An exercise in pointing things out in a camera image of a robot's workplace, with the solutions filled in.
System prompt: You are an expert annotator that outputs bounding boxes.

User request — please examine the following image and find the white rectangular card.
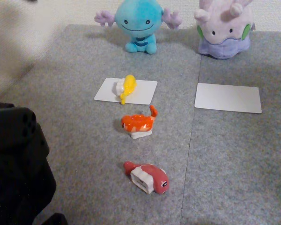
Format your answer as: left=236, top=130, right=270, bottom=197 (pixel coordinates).
left=194, top=82, right=262, bottom=114
left=93, top=77, right=158, bottom=105

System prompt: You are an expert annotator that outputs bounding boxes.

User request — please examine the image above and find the orange shrimp sushi toy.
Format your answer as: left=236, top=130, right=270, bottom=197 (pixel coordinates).
left=120, top=105, right=159, bottom=140

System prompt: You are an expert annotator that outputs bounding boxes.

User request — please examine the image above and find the yellow egg sushi toy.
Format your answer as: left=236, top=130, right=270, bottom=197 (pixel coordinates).
left=112, top=74, right=138, bottom=105

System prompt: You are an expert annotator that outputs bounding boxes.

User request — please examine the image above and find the red tuna sushi toy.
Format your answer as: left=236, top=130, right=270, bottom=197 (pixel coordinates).
left=123, top=161, right=170, bottom=195

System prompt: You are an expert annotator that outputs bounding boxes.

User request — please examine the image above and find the lilac Goomy plush toy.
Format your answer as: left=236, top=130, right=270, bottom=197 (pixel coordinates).
left=193, top=0, right=256, bottom=60

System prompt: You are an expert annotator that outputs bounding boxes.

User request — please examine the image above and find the blue Wooper plush toy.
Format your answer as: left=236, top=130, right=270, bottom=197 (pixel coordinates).
left=94, top=0, right=183, bottom=55

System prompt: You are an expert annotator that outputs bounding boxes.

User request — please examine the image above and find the grey carpet mat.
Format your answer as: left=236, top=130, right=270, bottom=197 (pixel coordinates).
left=180, top=30, right=281, bottom=225
left=0, top=24, right=203, bottom=225

